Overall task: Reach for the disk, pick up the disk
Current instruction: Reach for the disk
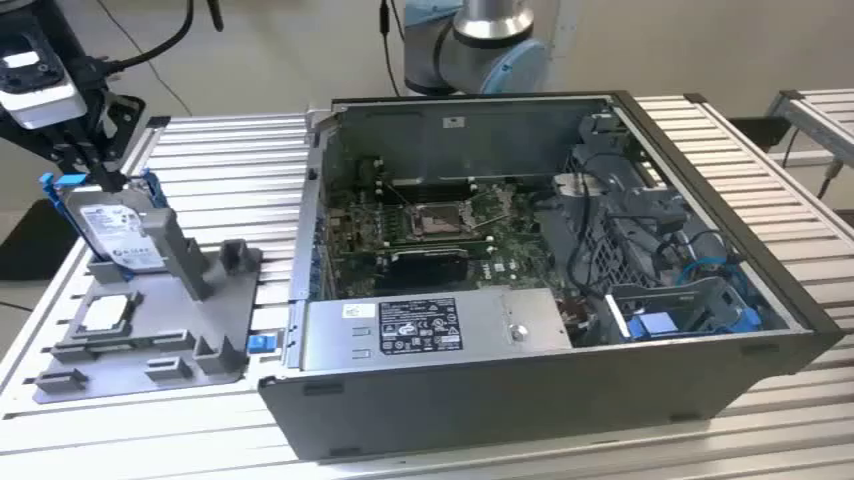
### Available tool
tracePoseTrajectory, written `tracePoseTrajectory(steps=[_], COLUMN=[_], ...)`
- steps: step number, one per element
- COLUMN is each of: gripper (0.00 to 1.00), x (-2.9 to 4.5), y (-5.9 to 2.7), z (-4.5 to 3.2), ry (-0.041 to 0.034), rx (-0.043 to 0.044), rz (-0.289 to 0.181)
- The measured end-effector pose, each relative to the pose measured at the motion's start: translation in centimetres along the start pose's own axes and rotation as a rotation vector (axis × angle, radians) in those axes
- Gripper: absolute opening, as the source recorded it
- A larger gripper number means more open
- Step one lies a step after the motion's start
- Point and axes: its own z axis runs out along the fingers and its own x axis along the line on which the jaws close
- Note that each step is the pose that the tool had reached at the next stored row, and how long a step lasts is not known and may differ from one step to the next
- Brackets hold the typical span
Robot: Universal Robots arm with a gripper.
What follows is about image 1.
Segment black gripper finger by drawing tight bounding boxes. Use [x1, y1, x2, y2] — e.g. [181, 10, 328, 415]
[97, 93, 149, 194]
[36, 129, 112, 193]

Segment hard disk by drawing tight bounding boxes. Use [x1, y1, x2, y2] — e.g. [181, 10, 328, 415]
[39, 172, 179, 275]

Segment grey disk bay cage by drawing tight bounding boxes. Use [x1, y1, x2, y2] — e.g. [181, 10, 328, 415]
[532, 144, 762, 346]

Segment silver CPU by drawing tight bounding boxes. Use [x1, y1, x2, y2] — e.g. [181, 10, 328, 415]
[79, 294, 140, 334]

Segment grey parts rack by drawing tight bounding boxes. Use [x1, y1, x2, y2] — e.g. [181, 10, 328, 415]
[30, 207, 265, 405]

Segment RAM slot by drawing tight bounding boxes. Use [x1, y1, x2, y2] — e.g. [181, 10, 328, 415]
[388, 177, 472, 196]
[384, 239, 492, 252]

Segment CPU socket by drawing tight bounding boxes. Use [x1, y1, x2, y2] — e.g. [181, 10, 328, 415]
[409, 202, 479, 240]

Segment silver power supply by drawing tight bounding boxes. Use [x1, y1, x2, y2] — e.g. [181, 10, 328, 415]
[299, 287, 575, 372]

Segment black graphics card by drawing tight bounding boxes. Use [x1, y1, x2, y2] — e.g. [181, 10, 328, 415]
[372, 249, 479, 297]

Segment metal socket cover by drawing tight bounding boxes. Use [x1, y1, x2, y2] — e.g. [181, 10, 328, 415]
[466, 188, 516, 225]

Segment green motherboard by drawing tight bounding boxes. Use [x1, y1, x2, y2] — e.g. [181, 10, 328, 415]
[319, 157, 575, 301]

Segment black PC case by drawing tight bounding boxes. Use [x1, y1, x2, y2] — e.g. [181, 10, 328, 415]
[256, 89, 846, 461]

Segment blue carrier in case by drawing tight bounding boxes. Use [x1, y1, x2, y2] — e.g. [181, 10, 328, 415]
[626, 309, 762, 344]

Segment black box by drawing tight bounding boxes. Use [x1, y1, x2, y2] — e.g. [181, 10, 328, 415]
[726, 117, 802, 149]

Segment metal slat side table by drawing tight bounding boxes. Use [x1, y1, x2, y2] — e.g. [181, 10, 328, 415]
[766, 89, 854, 167]

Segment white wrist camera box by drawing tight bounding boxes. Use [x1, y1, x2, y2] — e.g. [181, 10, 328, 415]
[0, 29, 89, 130]

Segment thin black wall cable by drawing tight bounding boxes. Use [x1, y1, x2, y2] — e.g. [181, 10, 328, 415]
[112, 27, 193, 117]

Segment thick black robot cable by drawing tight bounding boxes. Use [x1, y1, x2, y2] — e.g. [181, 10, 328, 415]
[96, 0, 196, 71]

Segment hanging black cable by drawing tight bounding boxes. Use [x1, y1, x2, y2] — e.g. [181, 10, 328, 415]
[377, 0, 405, 96]

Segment silver metal bracket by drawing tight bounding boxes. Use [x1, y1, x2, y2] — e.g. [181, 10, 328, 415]
[552, 173, 603, 197]

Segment long black wire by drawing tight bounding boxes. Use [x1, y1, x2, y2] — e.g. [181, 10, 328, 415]
[566, 154, 628, 301]

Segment blue wire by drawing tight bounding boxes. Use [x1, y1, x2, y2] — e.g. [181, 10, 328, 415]
[679, 252, 746, 307]

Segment hanging plug cable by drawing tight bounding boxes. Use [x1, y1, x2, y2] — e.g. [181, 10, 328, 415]
[818, 158, 839, 199]

